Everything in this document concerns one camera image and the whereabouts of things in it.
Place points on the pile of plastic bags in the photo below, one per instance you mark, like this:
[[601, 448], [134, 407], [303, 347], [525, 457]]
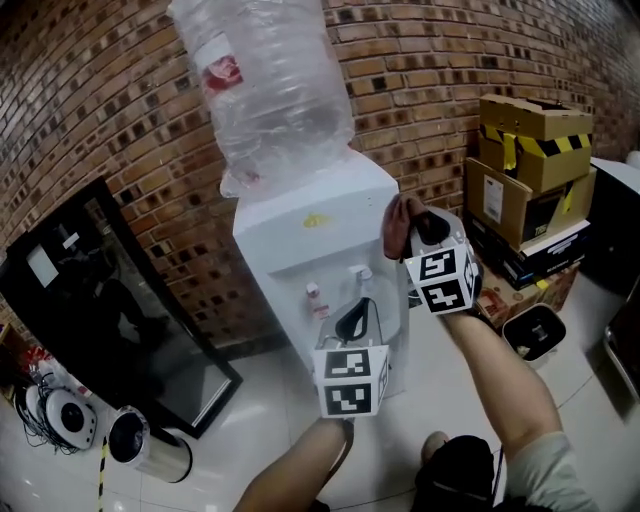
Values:
[[45, 365]]

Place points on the cardboard box with striped tape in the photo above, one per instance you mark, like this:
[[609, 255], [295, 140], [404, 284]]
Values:
[[540, 140]]

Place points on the steel trash can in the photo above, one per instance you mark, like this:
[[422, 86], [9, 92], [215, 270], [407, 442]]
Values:
[[150, 450]]

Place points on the brown cloth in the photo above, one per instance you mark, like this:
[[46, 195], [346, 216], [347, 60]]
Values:
[[400, 225]]

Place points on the plastic-wrapped water bottle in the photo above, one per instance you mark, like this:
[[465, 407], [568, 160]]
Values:
[[270, 90]]

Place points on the person's black shorts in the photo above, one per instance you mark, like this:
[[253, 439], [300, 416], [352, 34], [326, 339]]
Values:
[[457, 475]]

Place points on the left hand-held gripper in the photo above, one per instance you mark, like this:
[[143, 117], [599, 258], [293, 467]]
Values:
[[350, 385]]

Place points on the person's left forearm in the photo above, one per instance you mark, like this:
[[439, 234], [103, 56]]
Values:
[[290, 470]]

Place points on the person's right shoe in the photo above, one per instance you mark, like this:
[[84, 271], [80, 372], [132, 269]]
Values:
[[435, 445]]

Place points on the white round device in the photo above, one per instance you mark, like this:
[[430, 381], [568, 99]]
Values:
[[70, 417]]

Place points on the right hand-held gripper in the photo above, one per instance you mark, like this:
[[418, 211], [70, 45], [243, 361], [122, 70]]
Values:
[[440, 282]]

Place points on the person's beige shirt sleeve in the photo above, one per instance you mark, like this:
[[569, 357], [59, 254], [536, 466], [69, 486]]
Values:
[[550, 480]]

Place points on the cardboard box with white label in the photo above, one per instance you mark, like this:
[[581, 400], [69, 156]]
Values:
[[495, 200]]

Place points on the white water dispenser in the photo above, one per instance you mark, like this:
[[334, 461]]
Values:
[[320, 235]]

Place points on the yellow and black striped tape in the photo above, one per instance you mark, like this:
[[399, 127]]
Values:
[[101, 475]]

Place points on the black framed glass panel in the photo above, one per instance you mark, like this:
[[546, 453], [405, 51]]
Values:
[[115, 320]]

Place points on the black box with white lid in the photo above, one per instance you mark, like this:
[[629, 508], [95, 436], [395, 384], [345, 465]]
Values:
[[555, 245]]

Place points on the metal framed chair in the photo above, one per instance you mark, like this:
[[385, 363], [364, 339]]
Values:
[[625, 360]]

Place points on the flat black box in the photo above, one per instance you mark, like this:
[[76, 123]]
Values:
[[495, 260]]

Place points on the printed cardboard box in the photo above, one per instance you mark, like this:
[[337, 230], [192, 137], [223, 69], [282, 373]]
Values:
[[520, 300]]

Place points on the white square waste bin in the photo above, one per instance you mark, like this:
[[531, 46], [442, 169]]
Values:
[[535, 337]]

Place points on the black cabinet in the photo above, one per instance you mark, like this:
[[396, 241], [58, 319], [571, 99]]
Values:
[[612, 225]]

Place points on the person's right forearm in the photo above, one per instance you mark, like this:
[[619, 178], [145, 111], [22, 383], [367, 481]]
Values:
[[500, 390]]

